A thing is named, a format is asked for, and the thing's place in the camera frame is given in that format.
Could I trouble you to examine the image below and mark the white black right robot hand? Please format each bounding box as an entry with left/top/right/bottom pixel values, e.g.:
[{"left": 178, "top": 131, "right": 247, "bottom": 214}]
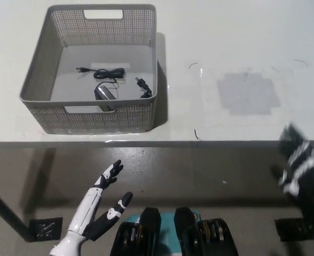
[{"left": 270, "top": 124, "right": 314, "bottom": 198}]

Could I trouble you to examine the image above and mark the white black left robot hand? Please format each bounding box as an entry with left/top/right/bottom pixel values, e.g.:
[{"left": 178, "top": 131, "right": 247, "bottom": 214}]
[{"left": 67, "top": 159, "right": 134, "bottom": 242}]

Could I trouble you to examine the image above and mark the black power adapter with cord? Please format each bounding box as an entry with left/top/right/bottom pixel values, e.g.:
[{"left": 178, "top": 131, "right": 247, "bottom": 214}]
[{"left": 76, "top": 66, "right": 154, "bottom": 111}]

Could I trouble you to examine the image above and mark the dark metal table leg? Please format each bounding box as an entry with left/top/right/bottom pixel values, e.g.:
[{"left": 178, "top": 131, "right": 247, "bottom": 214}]
[{"left": 0, "top": 177, "right": 32, "bottom": 242}]

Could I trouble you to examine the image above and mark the grey perforated plastic basket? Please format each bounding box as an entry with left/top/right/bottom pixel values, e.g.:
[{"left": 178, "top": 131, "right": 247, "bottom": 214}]
[{"left": 19, "top": 4, "right": 158, "bottom": 134}]

